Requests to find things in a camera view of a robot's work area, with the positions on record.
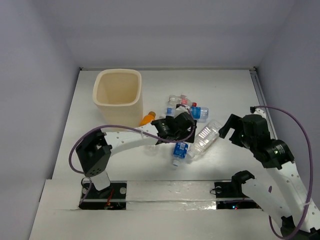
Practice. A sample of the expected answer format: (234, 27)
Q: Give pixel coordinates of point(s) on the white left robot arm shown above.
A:
(96, 147)

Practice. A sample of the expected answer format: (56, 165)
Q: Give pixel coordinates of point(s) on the cream plastic bin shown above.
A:
(117, 93)

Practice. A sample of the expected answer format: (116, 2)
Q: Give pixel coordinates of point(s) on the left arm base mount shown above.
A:
(112, 198)

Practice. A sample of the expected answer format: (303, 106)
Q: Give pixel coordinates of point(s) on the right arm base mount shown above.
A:
(229, 194)

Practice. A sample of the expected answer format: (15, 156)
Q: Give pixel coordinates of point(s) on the small clear bottle blue cap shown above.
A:
(169, 112)

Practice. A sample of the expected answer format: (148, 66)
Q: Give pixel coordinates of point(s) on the large clear plastic bottle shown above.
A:
(204, 139)

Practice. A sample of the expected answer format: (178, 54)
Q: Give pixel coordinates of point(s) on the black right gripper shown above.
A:
(233, 121)

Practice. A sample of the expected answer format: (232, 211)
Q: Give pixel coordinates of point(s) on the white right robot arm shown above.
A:
(298, 218)

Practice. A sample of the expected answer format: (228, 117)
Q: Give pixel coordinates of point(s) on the orange plastic bottle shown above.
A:
(148, 118)

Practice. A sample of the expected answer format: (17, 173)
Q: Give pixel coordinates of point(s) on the red label clear bottle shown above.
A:
(182, 99)

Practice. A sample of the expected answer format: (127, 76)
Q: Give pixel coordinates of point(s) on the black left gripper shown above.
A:
(189, 132)

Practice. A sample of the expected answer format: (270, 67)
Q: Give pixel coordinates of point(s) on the aluminium side rail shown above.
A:
(262, 100)

